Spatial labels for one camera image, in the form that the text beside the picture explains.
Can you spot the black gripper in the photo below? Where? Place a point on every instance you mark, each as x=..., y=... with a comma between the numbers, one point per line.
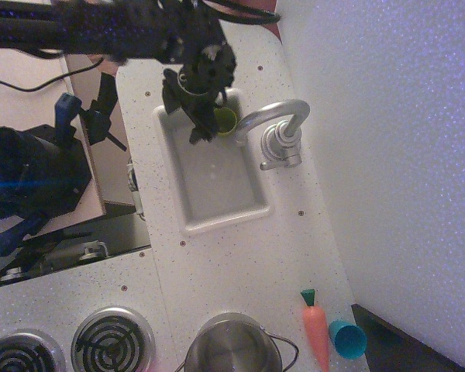
x=189, y=34

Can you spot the silver toy faucet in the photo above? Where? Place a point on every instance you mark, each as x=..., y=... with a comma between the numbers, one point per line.
x=281, y=142

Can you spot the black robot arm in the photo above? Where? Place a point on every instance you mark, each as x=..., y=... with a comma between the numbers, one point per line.
x=120, y=30

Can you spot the black and blue robot base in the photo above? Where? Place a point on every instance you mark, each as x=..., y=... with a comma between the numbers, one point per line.
x=43, y=174

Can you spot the green plastic cup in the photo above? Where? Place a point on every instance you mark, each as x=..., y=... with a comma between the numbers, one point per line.
x=227, y=121

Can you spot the grey toy sink basin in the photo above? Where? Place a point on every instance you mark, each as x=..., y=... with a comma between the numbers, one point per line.
x=213, y=184

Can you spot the blue clamp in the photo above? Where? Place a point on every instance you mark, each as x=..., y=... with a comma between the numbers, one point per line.
x=66, y=109

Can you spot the stainless steel pot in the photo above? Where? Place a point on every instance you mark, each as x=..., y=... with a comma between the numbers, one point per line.
x=235, y=342

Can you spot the right stove burner coil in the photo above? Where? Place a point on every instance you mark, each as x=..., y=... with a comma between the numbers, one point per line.
x=113, y=339

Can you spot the stove burner coil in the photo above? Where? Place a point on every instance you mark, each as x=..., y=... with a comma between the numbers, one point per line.
x=113, y=339
x=30, y=350

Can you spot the orange toy carrot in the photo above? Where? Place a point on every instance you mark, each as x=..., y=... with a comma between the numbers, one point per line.
x=316, y=328

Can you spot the teal plastic cup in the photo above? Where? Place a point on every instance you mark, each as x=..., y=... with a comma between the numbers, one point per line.
x=348, y=339

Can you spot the left stove burner coil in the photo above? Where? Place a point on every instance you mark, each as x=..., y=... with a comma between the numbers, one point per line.
x=30, y=350

